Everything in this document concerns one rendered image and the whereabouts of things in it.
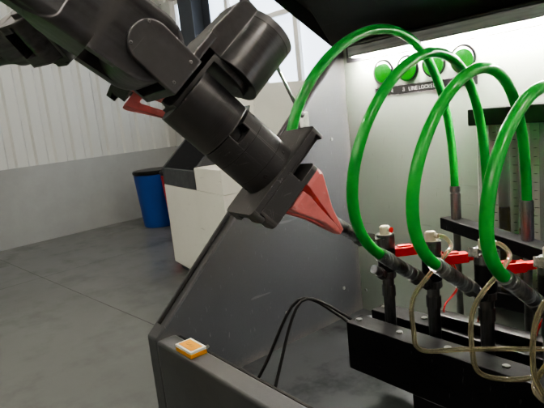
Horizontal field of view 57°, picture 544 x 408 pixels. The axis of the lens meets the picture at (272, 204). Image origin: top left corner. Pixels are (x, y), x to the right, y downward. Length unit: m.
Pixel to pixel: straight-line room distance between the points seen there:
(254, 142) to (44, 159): 6.94
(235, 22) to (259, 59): 0.04
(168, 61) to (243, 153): 0.10
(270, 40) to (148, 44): 0.11
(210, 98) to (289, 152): 0.09
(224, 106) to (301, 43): 5.73
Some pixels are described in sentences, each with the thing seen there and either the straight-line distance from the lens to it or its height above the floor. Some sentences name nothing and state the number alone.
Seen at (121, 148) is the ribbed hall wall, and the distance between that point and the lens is 7.84.
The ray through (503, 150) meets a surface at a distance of 0.54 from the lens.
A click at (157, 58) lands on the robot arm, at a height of 1.37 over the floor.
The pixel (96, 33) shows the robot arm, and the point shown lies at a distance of 0.41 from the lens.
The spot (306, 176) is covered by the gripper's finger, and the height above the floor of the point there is 1.26.
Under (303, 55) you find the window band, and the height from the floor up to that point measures 1.97.
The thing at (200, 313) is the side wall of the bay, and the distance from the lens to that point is 0.97.
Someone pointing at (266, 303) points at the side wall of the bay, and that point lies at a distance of 1.06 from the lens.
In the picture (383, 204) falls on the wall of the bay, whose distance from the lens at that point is 1.15.
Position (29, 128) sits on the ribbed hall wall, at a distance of 7.34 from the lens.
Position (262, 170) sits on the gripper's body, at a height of 1.27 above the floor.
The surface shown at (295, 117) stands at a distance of 0.65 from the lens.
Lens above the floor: 1.32
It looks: 10 degrees down
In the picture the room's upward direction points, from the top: 6 degrees counter-clockwise
